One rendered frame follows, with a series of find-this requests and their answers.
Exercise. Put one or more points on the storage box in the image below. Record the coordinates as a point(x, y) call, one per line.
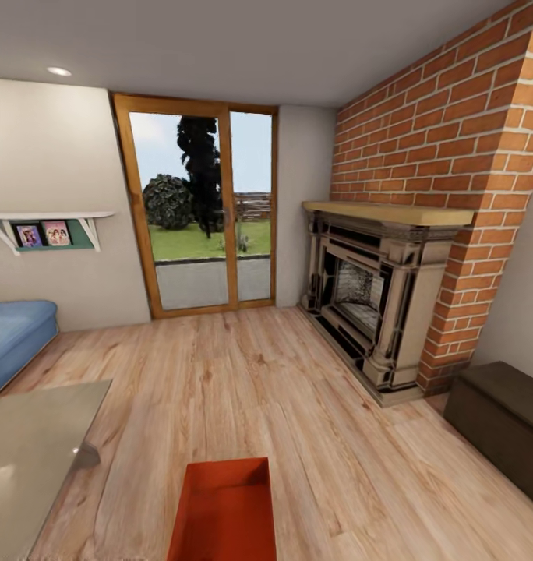
point(225, 513)

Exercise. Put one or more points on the countertop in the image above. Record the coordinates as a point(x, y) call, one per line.
point(420, 216)

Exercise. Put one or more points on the shelf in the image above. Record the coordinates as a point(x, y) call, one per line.
point(81, 226)

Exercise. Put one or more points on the sofa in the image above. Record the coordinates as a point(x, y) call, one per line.
point(26, 327)

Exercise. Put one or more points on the coffee table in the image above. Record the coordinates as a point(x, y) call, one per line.
point(42, 439)

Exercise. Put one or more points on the cabinet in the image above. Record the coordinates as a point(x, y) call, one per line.
point(492, 407)

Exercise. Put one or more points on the door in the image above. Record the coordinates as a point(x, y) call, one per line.
point(202, 179)

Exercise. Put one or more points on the wood fireplace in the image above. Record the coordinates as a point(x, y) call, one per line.
point(372, 288)

